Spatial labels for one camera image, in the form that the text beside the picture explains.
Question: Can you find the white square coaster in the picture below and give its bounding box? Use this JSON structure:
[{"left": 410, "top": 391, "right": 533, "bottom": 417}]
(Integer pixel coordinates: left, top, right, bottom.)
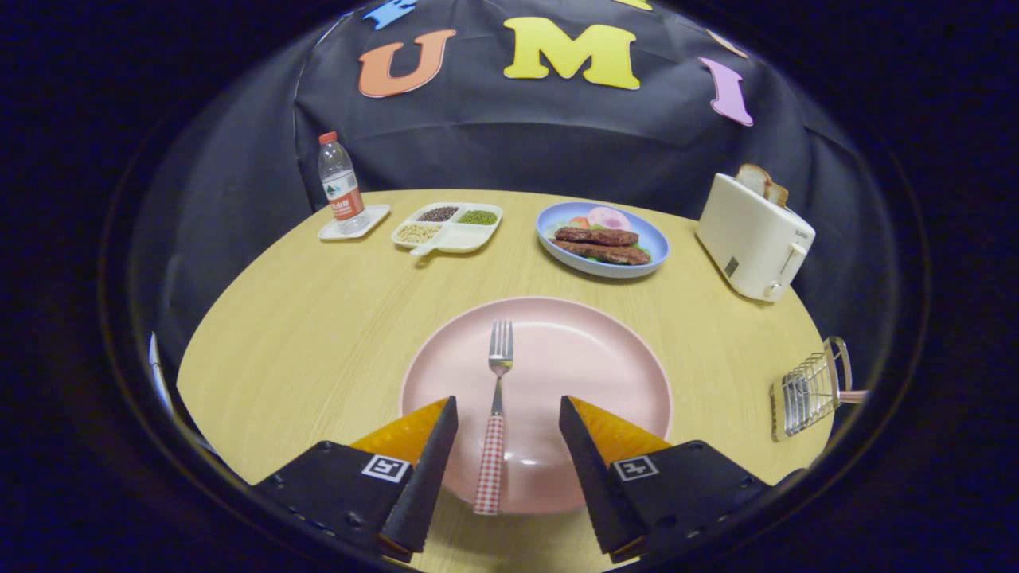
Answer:
[{"left": 318, "top": 204, "right": 392, "bottom": 241}]

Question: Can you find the green lettuce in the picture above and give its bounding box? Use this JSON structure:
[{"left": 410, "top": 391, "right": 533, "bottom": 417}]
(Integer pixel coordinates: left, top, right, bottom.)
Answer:
[{"left": 546, "top": 220, "right": 655, "bottom": 262}]

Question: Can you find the metal wire cutlery rack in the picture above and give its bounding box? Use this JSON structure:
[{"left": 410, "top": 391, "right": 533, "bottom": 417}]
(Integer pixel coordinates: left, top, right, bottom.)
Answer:
[{"left": 769, "top": 337, "right": 854, "bottom": 442}]

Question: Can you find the white divided grain dish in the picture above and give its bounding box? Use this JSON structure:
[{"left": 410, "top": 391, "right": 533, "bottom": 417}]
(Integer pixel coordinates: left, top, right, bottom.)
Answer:
[{"left": 390, "top": 202, "right": 504, "bottom": 257}]

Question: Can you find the clear plastic water bottle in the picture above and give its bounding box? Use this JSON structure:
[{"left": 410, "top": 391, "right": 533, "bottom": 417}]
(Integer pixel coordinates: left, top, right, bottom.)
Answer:
[{"left": 318, "top": 131, "right": 369, "bottom": 235}]

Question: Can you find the pink ham slice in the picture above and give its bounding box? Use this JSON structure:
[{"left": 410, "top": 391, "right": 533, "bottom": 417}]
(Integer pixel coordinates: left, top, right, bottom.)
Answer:
[{"left": 585, "top": 206, "right": 632, "bottom": 232}]

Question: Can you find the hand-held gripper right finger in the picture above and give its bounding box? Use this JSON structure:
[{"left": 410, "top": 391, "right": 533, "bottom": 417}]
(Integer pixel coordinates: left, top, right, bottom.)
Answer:
[{"left": 558, "top": 396, "right": 805, "bottom": 564}]

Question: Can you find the brown meat strip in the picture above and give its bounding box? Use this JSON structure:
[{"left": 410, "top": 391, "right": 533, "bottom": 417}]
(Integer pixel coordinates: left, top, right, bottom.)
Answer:
[
  {"left": 554, "top": 227, "right": 640, "bottom": 248},
  {"left": 552, "top": 239, "right": 652, "bottom": 267}
]

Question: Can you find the fork with checkered handle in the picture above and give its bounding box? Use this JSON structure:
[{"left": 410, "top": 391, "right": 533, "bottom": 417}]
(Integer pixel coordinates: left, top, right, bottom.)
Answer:
[{"left": 474, "top": 320, "right": 515, "bottom": 516}]

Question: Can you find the blue plate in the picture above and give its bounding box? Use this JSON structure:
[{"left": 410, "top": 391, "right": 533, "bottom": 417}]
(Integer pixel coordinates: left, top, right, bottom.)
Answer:
[{"left": 535, "top": 201, "right": 671, "bottom": 279}]

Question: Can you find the pink plate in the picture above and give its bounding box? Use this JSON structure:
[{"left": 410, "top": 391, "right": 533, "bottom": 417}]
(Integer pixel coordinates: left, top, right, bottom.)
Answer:
[{"left": 398, "top": 296, "right": 674, "bottom": 516}]

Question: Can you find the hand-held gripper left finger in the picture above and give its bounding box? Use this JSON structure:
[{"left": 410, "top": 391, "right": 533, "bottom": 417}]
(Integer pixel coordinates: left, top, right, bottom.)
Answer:
[{"left": 253, "top": 396, "right": 460, "bottom": 562}]

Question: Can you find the white toaster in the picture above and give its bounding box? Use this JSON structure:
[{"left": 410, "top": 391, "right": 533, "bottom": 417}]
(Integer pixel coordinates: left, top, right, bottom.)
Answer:
[{"left": 696, "top": 173, "right": 817, "bottom": 302}]

